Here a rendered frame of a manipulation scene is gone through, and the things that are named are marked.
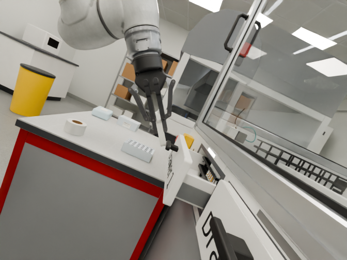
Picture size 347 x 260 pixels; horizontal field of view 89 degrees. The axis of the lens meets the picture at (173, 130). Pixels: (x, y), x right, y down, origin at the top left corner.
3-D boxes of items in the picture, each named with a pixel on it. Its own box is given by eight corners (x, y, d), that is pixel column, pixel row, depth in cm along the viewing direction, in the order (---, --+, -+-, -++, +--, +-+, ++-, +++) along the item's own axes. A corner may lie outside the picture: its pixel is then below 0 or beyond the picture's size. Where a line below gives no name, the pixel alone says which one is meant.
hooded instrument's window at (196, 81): (156, 112, 130) (182, 53, 123) (165, 107, 306) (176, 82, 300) (290, 173, 137) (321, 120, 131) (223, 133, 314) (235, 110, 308)
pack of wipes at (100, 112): (106, 121, 103) (109, 114, 102) (90, 114, 101) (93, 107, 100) (111, 117, 117) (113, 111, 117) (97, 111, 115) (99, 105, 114)
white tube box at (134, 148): (120, 150, 70) (124, 141, 70) (126, 145, 79) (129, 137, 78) (148, 162, 71) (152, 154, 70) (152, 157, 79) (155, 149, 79)
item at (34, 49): (-20, 81, 292) (0, 9, 276) (37, 89, 406) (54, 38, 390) (18, 99, 291) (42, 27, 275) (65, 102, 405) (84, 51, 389)
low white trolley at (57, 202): (-42, 295, 68) (17, 117, 58) (60, 204, 129) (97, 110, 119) (99, 345, 72) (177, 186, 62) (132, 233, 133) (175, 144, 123)
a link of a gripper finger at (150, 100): (148, 79, 45) (142, 79, 45) (155, 122, 46) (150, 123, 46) (150, 80, 48) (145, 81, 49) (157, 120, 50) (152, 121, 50)
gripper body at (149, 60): (126, 55, 42) (135, 95, 43) (161, 49, 42) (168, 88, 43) (133, 63, 49) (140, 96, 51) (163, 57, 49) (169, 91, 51)
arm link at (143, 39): (158, 22, 40) (162, 49, 41) (160, 36, 49) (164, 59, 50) (119, 29, 40) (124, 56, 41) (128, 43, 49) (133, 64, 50)
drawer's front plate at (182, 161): (162, 205, 36) (185, 158, 35) (167, 160, 65) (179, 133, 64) (170, 208, 36) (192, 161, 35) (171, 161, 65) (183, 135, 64)
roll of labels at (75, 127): (61, 131, 63) (64, 120, 62) (66, 126, 69) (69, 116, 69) (81, 137, 65) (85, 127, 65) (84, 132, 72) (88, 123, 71)
